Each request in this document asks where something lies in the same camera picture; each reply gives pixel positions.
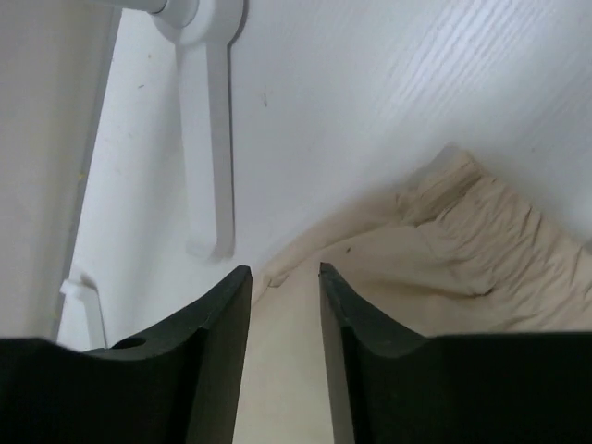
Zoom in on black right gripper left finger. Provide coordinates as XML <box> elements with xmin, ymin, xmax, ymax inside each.
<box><xmin>1</xmin><ymin>265</ymin><xmax>253</xmax><ymax>443</ymax></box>

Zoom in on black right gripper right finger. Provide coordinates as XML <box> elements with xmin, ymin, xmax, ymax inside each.
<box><xmin>318</xmin><ymin>263</ymin><xmax>591</xmax><ymax>443</ymax></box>

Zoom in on beige cargo trousers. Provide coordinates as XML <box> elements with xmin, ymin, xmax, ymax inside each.
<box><xmin>234</xmin><ymin>151</ymin><xmax>591</xmax><ymax>443</ymax></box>

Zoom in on white clothes rack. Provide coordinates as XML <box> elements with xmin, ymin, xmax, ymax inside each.
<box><xmin>57</xmin><ymin>1</ymin><xmax>245</xmax><ymax>351</ymax></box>

